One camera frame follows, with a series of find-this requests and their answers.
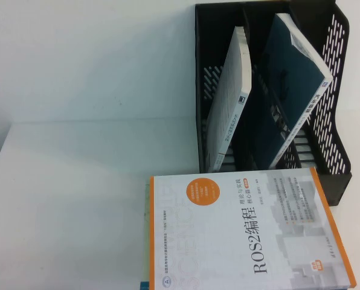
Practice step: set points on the yellow teal mechanisms book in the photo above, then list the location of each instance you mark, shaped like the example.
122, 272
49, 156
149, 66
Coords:
143, 235

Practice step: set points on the white orange ROS2 book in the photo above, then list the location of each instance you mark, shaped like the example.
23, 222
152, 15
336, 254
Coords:
243, 235

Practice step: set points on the white paperback book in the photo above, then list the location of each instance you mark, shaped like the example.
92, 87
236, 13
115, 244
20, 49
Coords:
231, 99

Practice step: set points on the dark teal book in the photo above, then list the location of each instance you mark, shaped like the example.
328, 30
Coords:
282, 90

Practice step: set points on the black perforated book stand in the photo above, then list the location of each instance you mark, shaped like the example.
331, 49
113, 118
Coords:
334, 121

